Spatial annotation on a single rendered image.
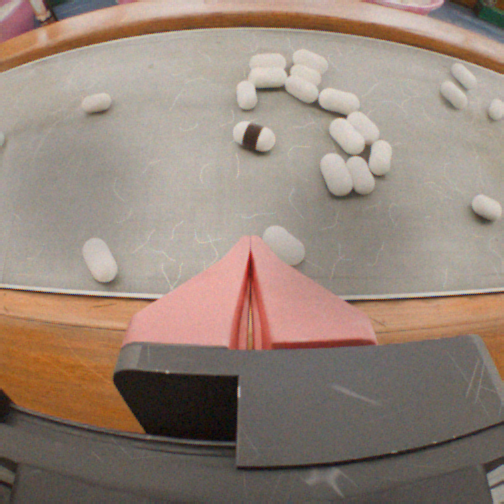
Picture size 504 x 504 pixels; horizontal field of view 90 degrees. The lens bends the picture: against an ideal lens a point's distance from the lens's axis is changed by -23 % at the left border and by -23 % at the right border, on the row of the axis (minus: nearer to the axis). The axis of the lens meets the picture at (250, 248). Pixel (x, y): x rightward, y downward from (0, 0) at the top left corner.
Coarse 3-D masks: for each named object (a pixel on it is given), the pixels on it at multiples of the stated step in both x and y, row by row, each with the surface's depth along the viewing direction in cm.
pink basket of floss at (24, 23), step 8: (8, 0) 39; (24, 0) 34; (0, 8) 40; (16, 8) 33; (24, 8) 36; (8, 16) 32; (16, 16) 35; (24, 16) 37; (32, 16) 41; (0, 24) 32; (8, 24) 34; (16, 24) 36; (24, 24) 38; (32, 24) 42; (0, 32) 33; (8, 32) 35; (16, 32) 37; (24, 32) 40
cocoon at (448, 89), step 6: (444, 84) 28; (450, 84) 27; (444, 90) 28; (450, 90) 27; (456, 90) 27; (444, 96) 28; (450, 96) 28; (456, 96) 27; (462, 96) 27; (456, 102) 27; (462, 102) 27
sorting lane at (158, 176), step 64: (64, 64) 31; (128, 64) 30; (192, 64) 30; (384, 64) 30; (448, 64) 31; (0, 128) 28; (64, 128) 28; (128, 128) 28; (192, 128) 27; (320, 128) 27; (384, 128) 27; (448, 128) 28; (0, 192) 26; (64, 192) 26; (128, 192) 26; (192, 192) 26; (256, 192) 26; (320, 192) 26; (384, 192) 26; (448, 192) 26; (0, 256) 24; (64, 256) 25; (128, 256) 25; (192, 256) 24; (320, 256) 24; (384, 256) 24; (448, 256) 24
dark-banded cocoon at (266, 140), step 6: (240, 126) 25; (246, 126) 25; (234, 132) 26; (240, 132) 25; (264, 132) 25; (270, 132) 25; (234, 138) 26; (240, 138) 25; (258, 138) 25; (264, 138) 25; (270, 138) 25; (258, 144) 25; (264, 144) 25; (270, 144) 25; (258, 150) 26; (264, 150) 26
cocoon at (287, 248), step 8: (264, 232) 24; (272, 232) 23; (280, 232) 23; (264, 240) 23; (272, 240) 23; (280, 240) 23; (288, 240) 23; (296, 240) 23; (272, 248) 23; (280, 248) 23; (288, 248) 23; (296, 248) 23; (280, 256) 23; (288, 256) 23; (296, 256) 23; (288, 264) 23
